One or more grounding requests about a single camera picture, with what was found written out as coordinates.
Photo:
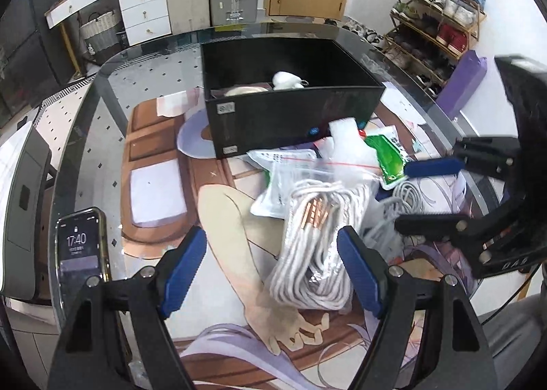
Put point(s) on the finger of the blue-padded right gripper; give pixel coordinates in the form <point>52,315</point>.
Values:
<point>434,167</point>
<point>432,226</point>

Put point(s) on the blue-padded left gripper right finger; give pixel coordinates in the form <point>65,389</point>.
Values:
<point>453,351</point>

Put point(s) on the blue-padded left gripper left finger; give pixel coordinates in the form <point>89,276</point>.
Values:
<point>91,352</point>

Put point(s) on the green medicine packet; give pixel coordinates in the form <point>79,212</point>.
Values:
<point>390,154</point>

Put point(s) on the white foam sheet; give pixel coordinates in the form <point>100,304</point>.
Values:
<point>349,146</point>

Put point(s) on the white printed packet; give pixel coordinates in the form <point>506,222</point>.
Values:
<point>277,163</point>

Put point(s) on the bag of white laces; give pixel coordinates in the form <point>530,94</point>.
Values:
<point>324,197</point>

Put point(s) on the black smartphone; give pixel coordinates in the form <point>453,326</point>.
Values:
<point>81,252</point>

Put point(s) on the purple bag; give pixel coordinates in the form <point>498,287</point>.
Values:
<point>463,83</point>

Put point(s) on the black cardboard box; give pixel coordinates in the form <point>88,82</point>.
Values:
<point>246,113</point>

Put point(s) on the wooden shoe rack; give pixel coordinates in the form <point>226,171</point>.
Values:
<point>430,37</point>

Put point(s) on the glass coffee table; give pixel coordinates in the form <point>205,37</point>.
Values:
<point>89,174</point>

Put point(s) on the white side cabinet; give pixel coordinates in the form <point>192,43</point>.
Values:
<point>25,163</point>

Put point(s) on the woven laundry basket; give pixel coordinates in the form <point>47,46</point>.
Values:
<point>101,32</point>

